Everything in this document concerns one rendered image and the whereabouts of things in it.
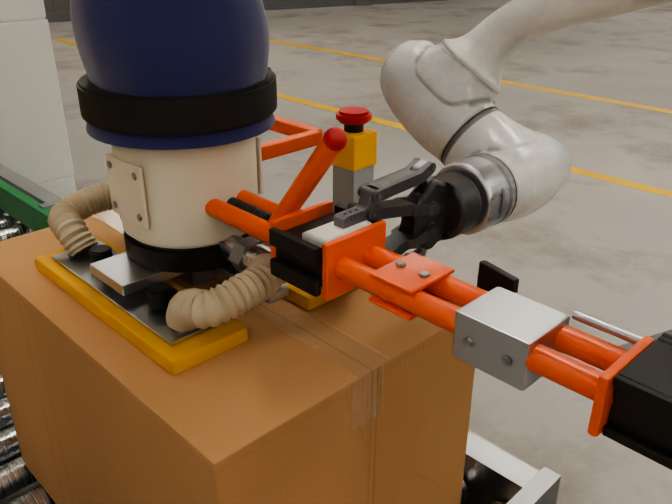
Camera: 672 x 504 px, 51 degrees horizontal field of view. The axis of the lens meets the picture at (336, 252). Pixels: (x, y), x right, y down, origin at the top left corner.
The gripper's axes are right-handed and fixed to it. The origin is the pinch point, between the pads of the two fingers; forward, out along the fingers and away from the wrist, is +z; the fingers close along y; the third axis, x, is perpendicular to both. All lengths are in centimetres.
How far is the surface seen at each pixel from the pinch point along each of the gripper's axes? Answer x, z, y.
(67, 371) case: 26.8, 18.3, 19.1
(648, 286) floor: 43, -226, 105
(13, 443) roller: 64, 16, 55
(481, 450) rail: 1, -35, 48
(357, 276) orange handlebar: -5.7, 3.0, -0.5
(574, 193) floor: 116, -303, 105
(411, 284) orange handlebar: -11.4, 2.1, -1.5
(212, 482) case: -3.5, 18.8, 15.4
